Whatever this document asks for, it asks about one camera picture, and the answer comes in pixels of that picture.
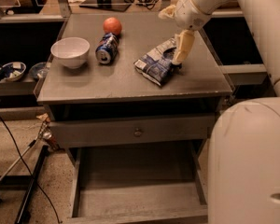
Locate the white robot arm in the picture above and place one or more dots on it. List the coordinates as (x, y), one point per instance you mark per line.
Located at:
(244, 148)

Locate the blue chip bag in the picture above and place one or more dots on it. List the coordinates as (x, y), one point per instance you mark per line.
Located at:
(156, 65)

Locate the grey wooden drawer cabinet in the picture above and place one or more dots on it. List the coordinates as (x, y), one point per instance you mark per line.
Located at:
(117, 90)

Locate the dark blue small bowl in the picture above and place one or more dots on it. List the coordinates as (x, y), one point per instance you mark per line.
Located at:
(39, 70)

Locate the white bowl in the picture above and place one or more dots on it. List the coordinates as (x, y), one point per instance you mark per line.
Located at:
(71, 52)

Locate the small bowl with items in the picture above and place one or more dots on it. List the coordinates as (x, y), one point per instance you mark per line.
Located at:
(13, 71)

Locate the blue soda can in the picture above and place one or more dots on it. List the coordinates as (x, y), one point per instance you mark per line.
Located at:
(107, 49)

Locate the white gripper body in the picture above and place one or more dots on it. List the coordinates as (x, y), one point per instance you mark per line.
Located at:
(191, 12)

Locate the orange ball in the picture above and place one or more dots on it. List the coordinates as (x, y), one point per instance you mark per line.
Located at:
(112, 25)

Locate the black stand frame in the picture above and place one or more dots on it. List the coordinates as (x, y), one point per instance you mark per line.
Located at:
(26, 183)

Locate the open grey middle drawer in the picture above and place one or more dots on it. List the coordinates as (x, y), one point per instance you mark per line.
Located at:
(156, 183)

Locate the closed grey top drawer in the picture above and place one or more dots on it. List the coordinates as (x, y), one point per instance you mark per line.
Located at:
(125, 131)

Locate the black monitor stand base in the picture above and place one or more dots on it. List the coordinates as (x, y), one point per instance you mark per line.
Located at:
(110, 5)

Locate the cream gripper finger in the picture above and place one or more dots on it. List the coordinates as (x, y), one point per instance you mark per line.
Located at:
(167, 13)
(184, 42)

